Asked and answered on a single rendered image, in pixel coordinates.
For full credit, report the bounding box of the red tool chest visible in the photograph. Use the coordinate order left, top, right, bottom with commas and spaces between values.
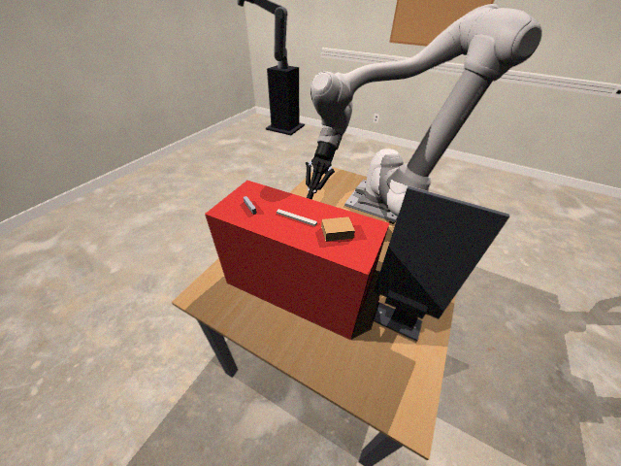
205, 181, 389, 340

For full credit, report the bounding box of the small tan cardboard box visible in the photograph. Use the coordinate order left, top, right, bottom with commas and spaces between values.
321, 216, 355, 241

